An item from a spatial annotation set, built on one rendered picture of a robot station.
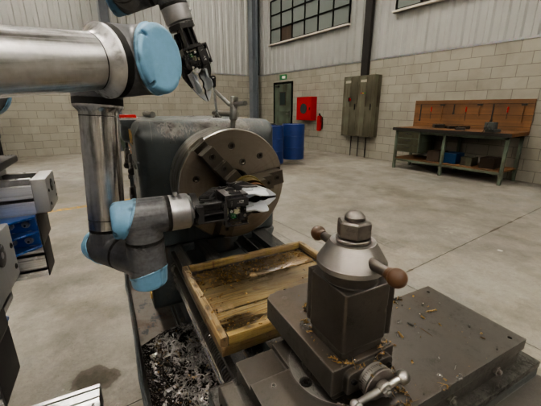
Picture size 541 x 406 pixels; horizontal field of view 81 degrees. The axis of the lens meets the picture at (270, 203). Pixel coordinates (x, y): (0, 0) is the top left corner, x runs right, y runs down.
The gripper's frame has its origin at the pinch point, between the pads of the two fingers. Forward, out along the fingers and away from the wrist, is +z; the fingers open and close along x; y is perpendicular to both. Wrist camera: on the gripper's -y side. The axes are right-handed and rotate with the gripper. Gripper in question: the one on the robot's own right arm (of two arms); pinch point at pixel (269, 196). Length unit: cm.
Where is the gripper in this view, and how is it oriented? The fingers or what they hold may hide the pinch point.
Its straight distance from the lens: 78.5
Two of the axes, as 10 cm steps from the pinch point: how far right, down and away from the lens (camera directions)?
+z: 8.9, -1.3, 4.3
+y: 4.5, 2.7, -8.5
